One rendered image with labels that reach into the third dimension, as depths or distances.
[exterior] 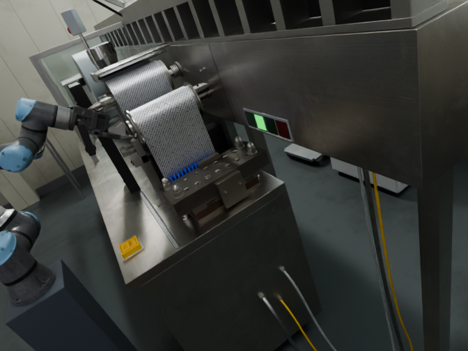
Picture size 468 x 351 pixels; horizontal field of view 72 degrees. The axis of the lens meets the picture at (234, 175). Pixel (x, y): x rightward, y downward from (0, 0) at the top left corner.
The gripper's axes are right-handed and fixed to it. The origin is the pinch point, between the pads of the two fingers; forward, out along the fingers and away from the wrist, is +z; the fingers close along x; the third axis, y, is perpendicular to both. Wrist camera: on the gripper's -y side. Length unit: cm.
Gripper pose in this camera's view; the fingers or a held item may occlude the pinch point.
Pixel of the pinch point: (128, 138)
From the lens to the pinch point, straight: 127.9
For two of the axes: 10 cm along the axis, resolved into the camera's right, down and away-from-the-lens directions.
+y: 2.9, -9.4, -1.9
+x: -4.8, -3.1, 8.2
